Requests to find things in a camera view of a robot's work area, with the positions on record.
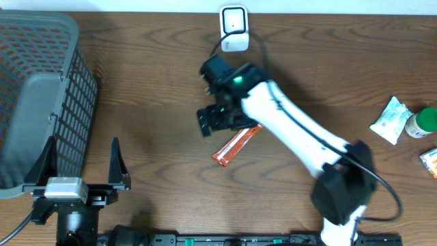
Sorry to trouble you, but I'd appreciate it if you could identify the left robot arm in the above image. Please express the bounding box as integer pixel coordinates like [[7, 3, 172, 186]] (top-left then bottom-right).
[[23, 137, 131, 245]]

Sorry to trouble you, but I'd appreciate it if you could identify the white barcode scanner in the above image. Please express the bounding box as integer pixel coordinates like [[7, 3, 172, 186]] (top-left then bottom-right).
[[219, 5, 249, 52]]

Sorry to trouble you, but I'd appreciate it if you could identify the grey plastic basket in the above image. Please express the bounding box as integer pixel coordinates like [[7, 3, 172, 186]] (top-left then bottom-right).
[[1, 10, 99, 199]]

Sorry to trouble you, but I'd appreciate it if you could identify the orange Top chocolate bar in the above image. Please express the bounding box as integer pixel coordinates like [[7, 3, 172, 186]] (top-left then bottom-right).
[[212, 124, 263, 167]]

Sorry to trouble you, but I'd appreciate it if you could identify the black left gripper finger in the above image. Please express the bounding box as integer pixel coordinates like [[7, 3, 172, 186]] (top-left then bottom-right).
[[24, 136, 57, 187], [108, 137, 131, 187]]

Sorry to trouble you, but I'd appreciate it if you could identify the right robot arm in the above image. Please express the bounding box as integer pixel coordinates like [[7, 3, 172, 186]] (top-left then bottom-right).
[[197, 55, 376, 245]]

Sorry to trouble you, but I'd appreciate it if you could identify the teal wet wipes pack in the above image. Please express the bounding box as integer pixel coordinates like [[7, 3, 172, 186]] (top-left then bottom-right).
[[369, 96, 413, 145]]

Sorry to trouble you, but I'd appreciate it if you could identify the small orange snack packet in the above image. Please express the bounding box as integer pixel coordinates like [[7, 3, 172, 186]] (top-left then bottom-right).
[[419, 148, 437, 178]]

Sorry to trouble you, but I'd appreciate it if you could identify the black mounting rail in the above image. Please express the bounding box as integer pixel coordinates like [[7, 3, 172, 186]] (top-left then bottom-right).
[[97, 224, 404, 246]]

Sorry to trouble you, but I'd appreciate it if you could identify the green lid jar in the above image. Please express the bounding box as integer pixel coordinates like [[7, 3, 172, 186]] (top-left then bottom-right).
[[405, 107, 436, 138]]

